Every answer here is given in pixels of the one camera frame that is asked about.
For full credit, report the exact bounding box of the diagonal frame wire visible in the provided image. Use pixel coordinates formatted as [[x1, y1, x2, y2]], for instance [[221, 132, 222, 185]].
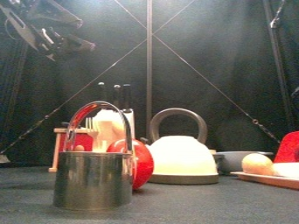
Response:
[[0, 0, 197, 154], [113, 0, 282, 144]]

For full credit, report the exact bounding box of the white knife block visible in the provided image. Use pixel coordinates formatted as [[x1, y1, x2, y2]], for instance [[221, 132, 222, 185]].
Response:
[[93, 108, 137, 153]]

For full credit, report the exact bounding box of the white kettle with grey handle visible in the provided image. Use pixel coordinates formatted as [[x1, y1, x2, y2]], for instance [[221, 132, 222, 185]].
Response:
[[146, 108, 221, 186]]

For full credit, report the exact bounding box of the red topped sushi toy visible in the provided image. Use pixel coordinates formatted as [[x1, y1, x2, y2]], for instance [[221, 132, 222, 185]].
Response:
[[273, 130, 299, 179]]

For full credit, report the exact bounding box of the black handled toy knife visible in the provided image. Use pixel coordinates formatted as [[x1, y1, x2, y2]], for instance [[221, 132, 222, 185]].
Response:
[[98, 81, 109, 109], [113, 84, 123, 111]]

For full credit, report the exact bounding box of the white plastic fork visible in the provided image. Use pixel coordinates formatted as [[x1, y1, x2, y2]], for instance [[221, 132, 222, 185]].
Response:
[[85, 116, 101, 152]]

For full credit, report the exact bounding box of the vertical metal frame pole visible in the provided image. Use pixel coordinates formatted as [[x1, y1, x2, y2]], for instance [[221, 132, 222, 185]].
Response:
[[145, 0, 155, 141]]

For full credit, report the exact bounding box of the wooden box with red front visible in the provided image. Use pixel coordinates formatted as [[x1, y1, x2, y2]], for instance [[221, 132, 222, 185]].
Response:
[[49, 127, 97, 173]]

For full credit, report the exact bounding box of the grey bowl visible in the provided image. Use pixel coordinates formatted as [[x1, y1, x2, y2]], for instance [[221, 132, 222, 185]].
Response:
[[213, 150, 277, 176]]

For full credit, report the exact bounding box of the pink rectangular tray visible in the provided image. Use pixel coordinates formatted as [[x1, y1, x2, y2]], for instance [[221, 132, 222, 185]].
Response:
[[230, 171, 299, 191]]

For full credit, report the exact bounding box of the small metal pot with handle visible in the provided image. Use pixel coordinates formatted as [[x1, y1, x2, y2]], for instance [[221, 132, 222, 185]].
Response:
[[51, 101, 137, 211]]

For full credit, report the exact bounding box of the beige round toy food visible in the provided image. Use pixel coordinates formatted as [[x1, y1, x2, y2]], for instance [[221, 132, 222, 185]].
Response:
[[241, 152, 277, 177]]

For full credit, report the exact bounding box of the red toy tomato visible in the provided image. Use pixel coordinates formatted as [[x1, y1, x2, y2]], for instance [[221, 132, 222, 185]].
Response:
[[106, 138, 155, 191]]

